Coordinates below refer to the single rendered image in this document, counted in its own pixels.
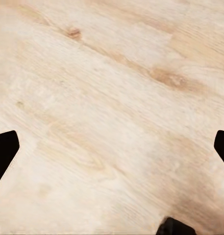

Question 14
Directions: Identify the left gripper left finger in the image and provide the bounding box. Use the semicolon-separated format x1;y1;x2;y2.
0;130;20;179

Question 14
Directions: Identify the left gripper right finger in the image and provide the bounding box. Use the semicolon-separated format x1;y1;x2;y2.
214;130;224;162

